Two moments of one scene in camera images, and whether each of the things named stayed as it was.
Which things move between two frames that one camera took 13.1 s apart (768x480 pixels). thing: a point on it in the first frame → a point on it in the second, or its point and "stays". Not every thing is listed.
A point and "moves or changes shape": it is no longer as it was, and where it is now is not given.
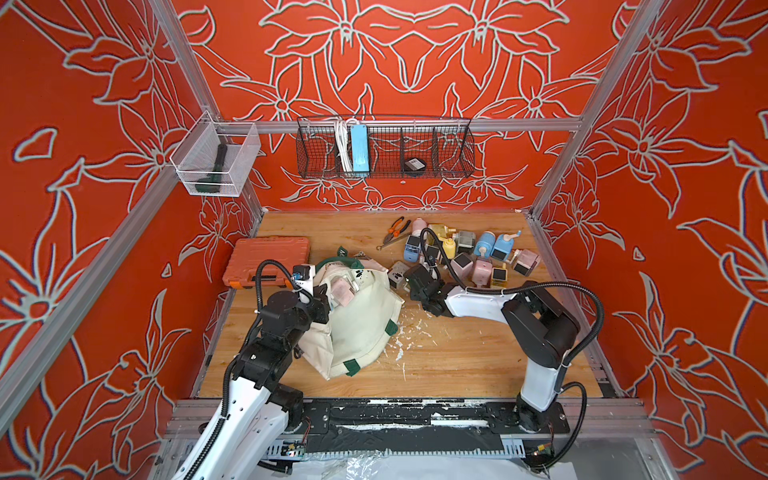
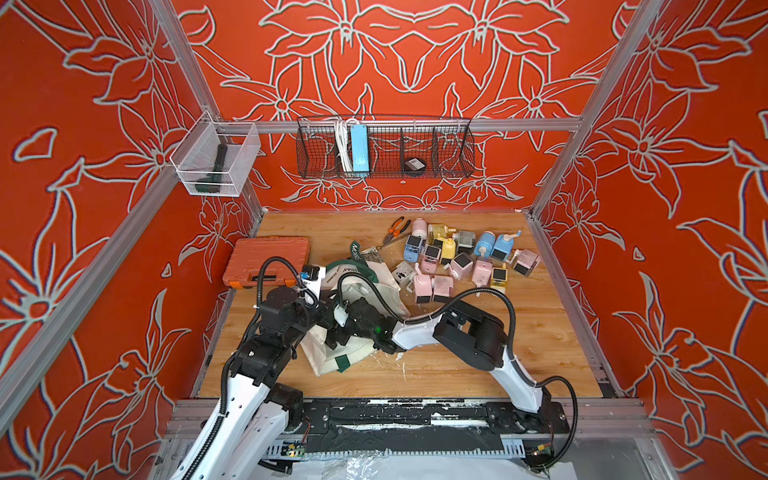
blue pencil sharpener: x=485 y=245 stays
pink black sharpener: x=523 y=261 stays
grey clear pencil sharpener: x=465 y=241 stays
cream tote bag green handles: x=357 y=331 moves or changes shape
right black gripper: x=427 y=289 → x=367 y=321
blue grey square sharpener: x=411 y=250 stays
